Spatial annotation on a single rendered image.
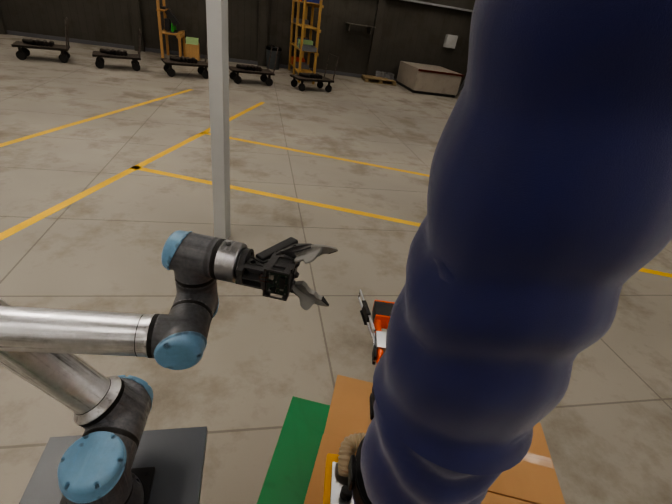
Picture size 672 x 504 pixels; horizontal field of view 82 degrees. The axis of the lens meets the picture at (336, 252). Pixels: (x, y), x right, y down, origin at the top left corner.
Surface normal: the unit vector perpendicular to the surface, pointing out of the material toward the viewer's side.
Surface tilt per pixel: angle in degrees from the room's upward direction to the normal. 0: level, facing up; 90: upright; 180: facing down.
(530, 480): 0
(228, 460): 0
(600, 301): 73
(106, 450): 8
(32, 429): 0
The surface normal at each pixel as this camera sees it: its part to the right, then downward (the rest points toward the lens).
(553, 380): 0.51, 0.25
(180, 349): 0.18, 0.58
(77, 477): 0.18, -0.76
